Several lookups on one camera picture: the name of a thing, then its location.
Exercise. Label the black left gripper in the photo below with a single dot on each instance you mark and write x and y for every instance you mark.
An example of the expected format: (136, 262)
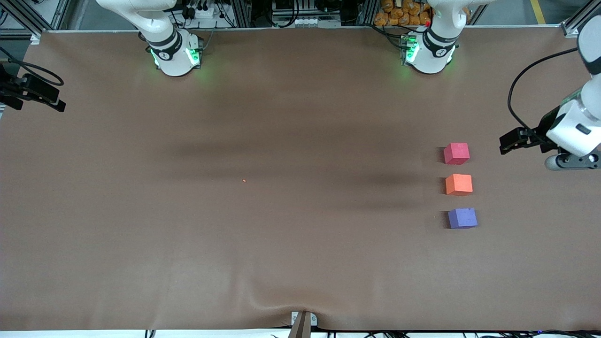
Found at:
(546, 125)

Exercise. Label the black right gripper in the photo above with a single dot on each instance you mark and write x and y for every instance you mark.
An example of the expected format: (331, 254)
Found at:
(10, 89)

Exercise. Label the orange foam block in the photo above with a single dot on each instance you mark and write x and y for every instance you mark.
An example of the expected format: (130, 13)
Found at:
(458, 184)

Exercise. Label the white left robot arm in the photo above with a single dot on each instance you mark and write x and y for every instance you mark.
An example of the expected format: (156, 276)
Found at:
(580, 124)

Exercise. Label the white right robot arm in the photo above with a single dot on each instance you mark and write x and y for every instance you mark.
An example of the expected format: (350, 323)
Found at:
(171, 56)

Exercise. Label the red foam block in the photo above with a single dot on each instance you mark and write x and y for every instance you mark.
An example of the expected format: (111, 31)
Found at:
(456, 153)

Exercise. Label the purple foam block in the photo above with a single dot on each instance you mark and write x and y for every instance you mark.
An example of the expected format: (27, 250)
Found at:
(462, 218)

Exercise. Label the bag of orange balls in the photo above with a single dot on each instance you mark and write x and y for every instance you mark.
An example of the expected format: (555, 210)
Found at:
(404, 13)

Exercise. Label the white power strip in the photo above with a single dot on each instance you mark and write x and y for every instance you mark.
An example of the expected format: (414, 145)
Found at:
(202, 11)

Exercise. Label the brown table mat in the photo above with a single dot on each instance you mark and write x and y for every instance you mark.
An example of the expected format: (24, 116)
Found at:
(300, 263)

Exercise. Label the aluminium frame strut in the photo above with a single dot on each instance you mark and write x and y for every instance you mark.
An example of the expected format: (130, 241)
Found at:
(28, 19)
(575, 23)

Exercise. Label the metal clamp bracket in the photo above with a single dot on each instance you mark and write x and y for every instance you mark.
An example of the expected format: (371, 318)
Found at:
(295, 319)

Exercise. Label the brown camera post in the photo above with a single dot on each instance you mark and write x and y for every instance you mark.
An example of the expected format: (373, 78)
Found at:
(301, 328)

